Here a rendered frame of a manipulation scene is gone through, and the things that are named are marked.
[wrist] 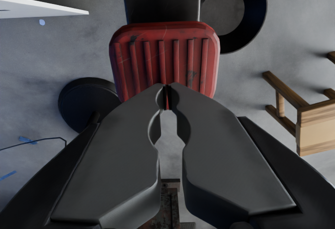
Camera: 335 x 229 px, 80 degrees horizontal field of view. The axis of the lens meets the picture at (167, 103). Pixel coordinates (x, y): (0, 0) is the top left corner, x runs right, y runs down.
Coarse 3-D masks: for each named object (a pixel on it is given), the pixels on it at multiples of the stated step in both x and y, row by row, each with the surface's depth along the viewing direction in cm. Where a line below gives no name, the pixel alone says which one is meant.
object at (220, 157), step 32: (192, 96) 10; (192, 128) 8; (224, 128) 8; (192, 160) 6; (224, 160) 6; (256, 160) 6; (192, 192) 6; (224, 192) 5; (256, 192) 5; (224, 224) 6
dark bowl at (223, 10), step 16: (208, 0) 79; (224, 0) 79; (240, 0) 79; (256, 0) 76; (208, 16) 82; (224, 16) 82; (240, 16) 83; (256, 16) 79; (224, 32) 86; (240, 32) 84; (256, 32) 80; (224, 48) 85; (240, 48) 83
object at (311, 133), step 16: (272, 80) 90; (288, 96) 81; (272, 112) 102; (304, 112) 69; (320, 112) 69; (288, 128) 90; (304, 128) 73; (320, 128) 73; (304, 144) 77; (320, 144) 78
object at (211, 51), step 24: (144, 24) 12; (168, 24) 12; (192, 24) 12; (120, 48) 12; (144, 48) 12; (168, 48) 12; (192, 48) 12; (216, 48) 12; (120, 72) 13; (144, 72) 13; (168, 72) 13; (192, 72) 13; (216, 72) 13; (120, 96) 14
